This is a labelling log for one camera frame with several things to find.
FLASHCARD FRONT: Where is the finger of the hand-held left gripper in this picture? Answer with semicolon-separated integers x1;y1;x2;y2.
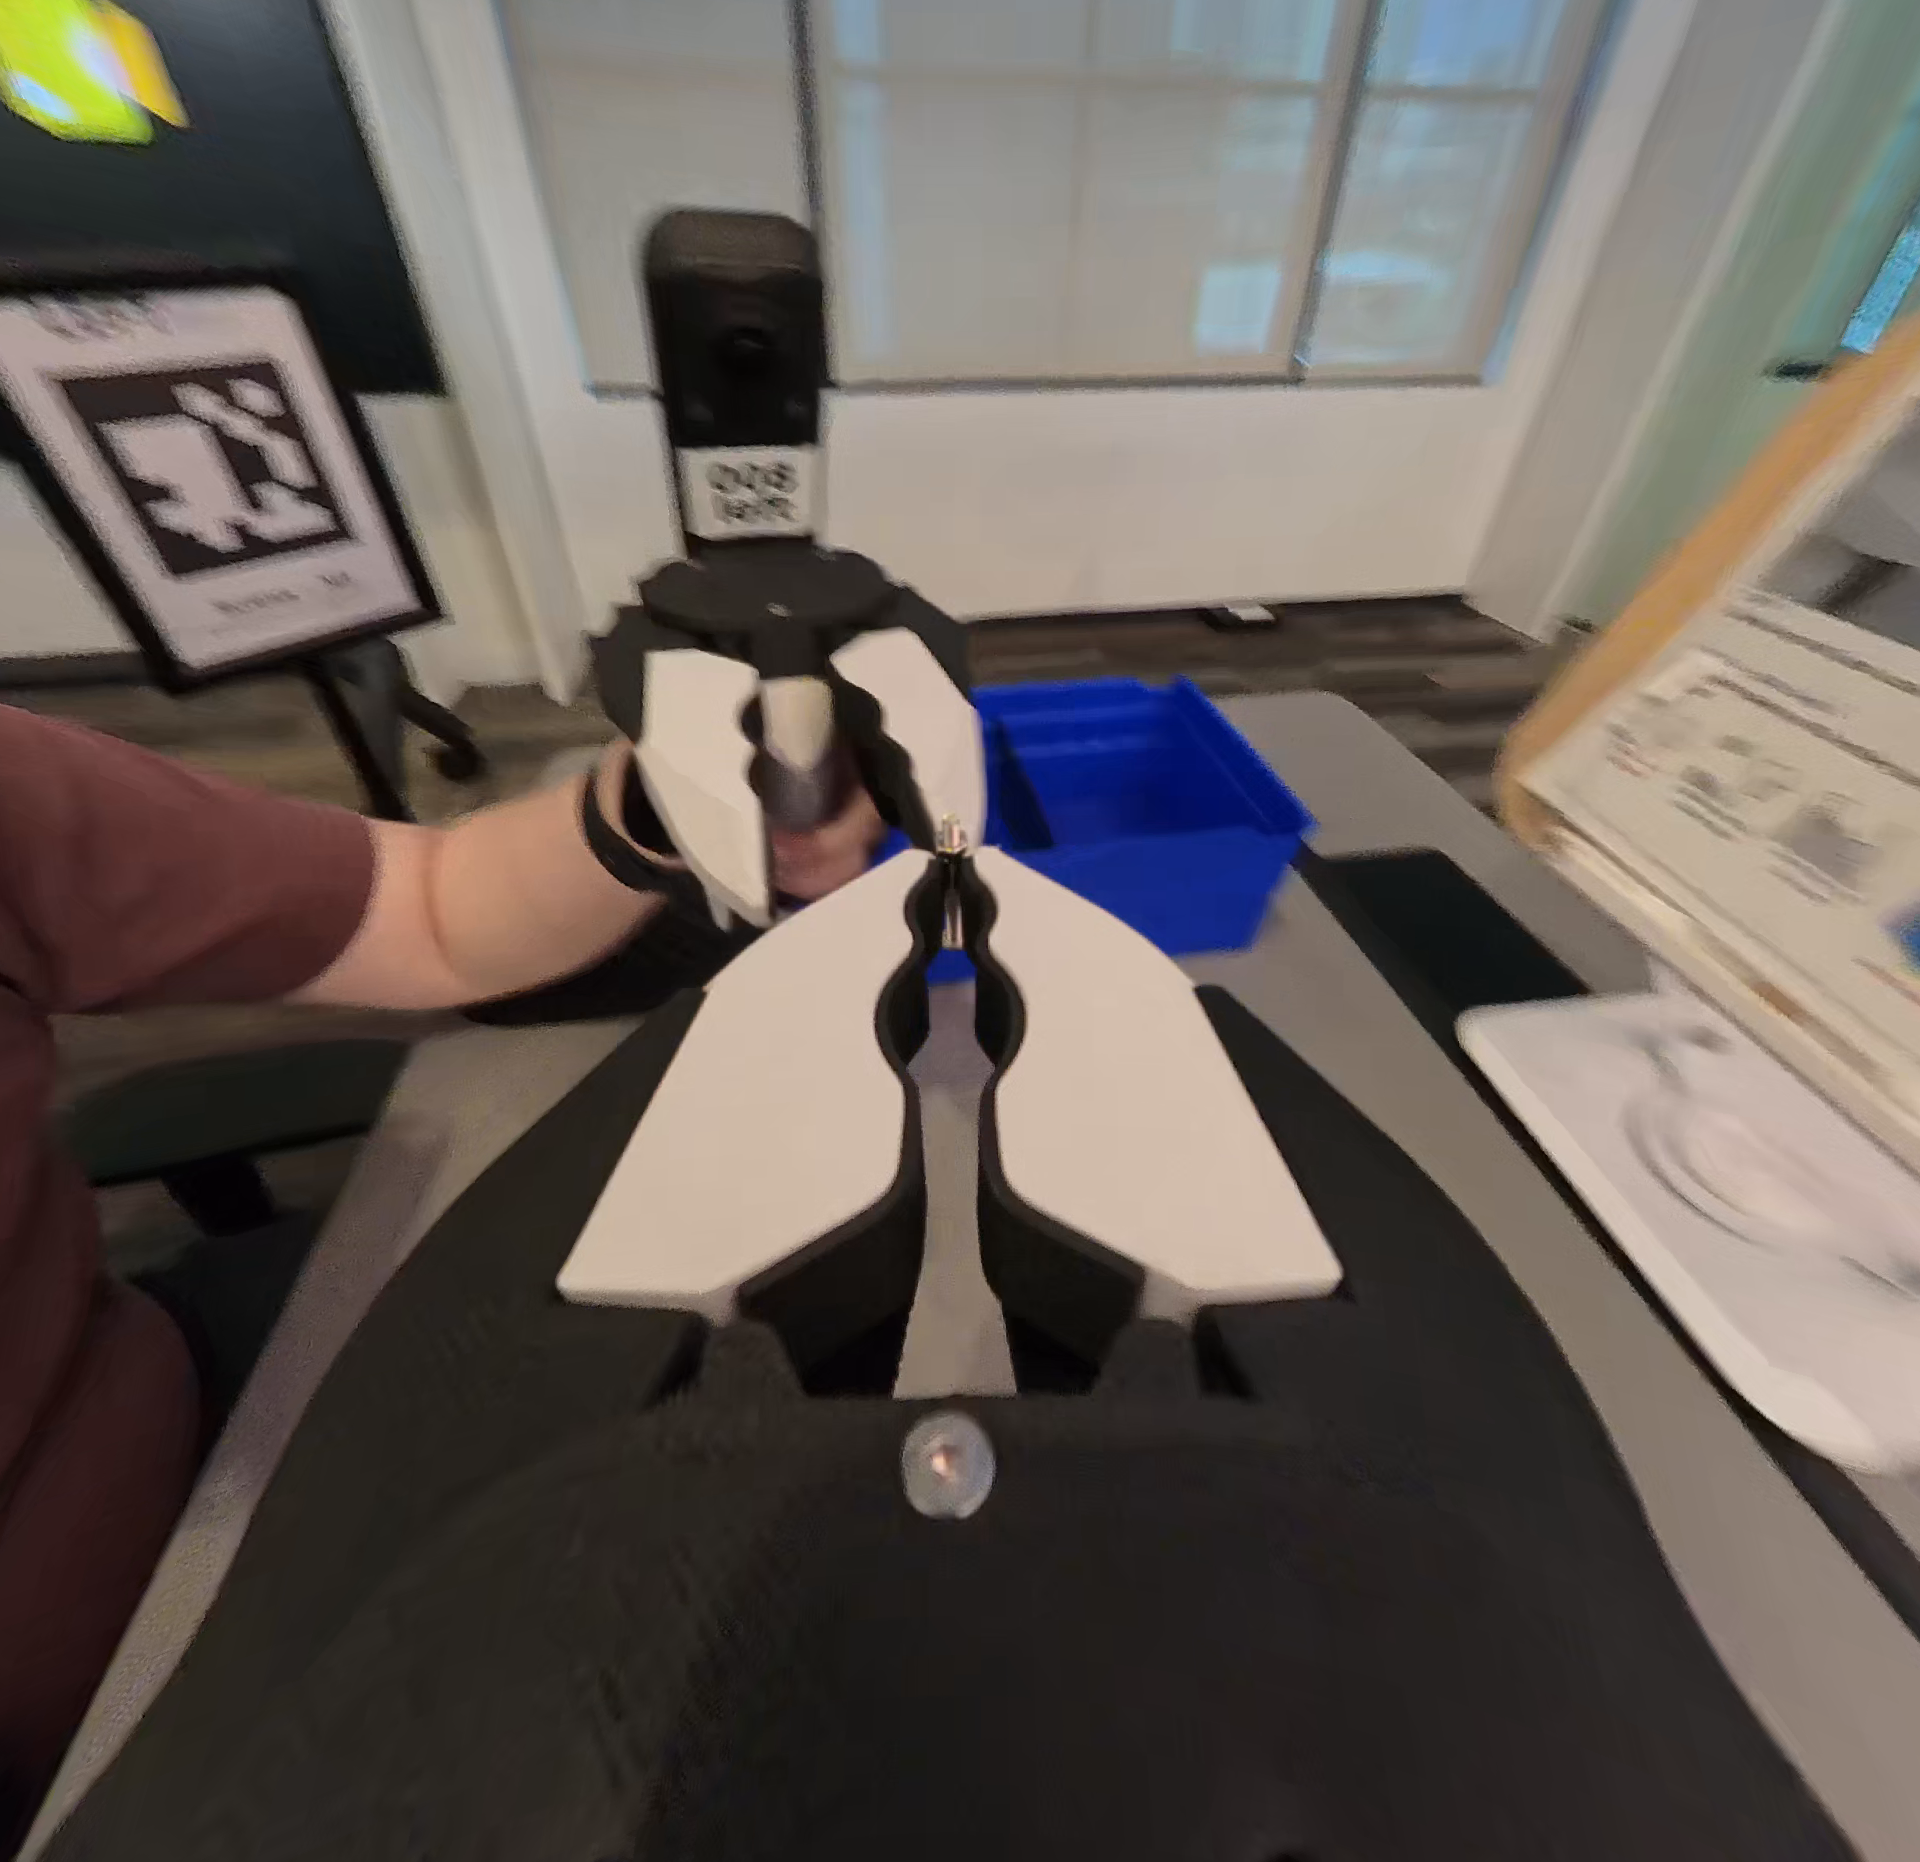
828;628;991;859
631;643;782;934

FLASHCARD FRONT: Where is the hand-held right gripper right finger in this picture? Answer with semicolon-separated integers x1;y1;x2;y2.
956;854;1348;1361

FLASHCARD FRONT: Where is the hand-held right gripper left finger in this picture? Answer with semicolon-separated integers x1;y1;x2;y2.
553;854;931;1361

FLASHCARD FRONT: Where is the blue plastic bin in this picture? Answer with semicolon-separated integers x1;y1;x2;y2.
882;673;1321;990

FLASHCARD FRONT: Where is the person's left forearm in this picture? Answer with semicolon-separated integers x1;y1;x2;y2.
291;803;647;1012

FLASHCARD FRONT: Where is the person's left hand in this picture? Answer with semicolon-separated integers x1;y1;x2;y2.
771;817;890;908

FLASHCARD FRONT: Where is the black sign stand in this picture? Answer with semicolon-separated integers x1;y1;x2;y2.
305;634;485;826

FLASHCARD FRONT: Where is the black rectangular desk mat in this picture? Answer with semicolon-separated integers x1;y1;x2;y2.
1301;845;1596;1046

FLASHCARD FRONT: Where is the black office chair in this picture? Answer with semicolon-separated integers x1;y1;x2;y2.
59;1033;410;1238

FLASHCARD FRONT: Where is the large window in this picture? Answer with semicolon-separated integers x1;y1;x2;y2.
480;0;1651;392

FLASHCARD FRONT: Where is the framed marker sign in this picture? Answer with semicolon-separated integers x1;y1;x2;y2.
0;277;448;693

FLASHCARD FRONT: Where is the wooden backing board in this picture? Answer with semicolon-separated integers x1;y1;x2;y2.
1495;315;1920;1144

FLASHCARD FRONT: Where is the printed instruction sheet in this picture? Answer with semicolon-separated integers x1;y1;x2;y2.
1544;436;1920;1083

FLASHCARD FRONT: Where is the black wrist strap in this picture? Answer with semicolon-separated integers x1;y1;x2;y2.
581;758;683;904

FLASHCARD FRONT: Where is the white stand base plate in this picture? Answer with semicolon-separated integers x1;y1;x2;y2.
1454;987;1920;1478

